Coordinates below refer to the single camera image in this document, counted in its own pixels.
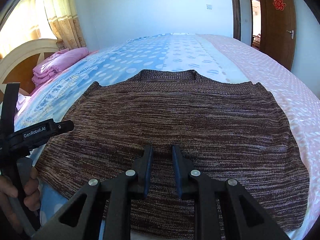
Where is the brown wooden door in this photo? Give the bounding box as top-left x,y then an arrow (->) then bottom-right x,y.
260,0 -> 296,70

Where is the brown knitted sweater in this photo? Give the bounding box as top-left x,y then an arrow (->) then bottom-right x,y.
36,70 -> 309,239

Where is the red double happiness sticker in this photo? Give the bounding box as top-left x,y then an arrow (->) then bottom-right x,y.
272,0 -> 286,11

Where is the cream wooden headboard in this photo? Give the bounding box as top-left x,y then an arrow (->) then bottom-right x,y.
1,38 -> 59,98

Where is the pink dotted bed cover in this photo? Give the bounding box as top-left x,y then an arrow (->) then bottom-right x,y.
201,34 -> 319,239

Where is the silver door handle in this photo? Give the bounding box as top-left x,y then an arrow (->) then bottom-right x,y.
286,30 -> 295,40

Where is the pink folded quilt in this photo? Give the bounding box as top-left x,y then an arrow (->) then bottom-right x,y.
31,47 -> 89,87

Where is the white wall switch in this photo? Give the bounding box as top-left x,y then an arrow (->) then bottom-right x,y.
206,4 -> 213,10

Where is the yellow patterned curtain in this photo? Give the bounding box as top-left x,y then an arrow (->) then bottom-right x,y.
1,0 -> 86,59

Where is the person's left hand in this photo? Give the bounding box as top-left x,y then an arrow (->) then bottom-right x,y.
1,167 -> 41,233

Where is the blue polka dot bedsheet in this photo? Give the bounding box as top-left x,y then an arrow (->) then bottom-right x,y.
15,32 -> 251,240

